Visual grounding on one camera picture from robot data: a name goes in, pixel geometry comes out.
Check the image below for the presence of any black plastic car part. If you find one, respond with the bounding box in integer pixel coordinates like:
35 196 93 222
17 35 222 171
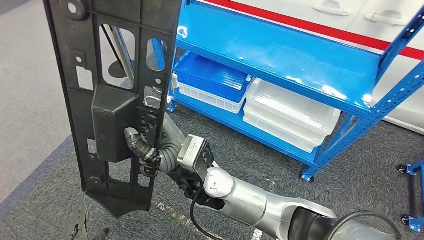
43 0 184 219

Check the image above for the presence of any white plastic bin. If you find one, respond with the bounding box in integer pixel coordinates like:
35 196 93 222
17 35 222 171
171 73 249 115

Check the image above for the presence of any blue plastic bin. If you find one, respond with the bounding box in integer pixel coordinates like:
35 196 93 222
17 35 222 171
173 52 253 104

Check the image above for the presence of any clear plastic bin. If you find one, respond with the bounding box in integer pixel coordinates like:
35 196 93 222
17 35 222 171
245 77 343 137
243 100 329 147
242 112 320 155

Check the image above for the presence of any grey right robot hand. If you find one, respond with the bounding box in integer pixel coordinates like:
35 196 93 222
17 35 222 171
124 113 162 177

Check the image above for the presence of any white car with red stripe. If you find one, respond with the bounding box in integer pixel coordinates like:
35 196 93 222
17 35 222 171
198 0 424 137

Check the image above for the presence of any blue metal shelf rack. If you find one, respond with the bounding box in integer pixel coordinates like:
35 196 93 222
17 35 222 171
396 159 424 233
114 0 424 184

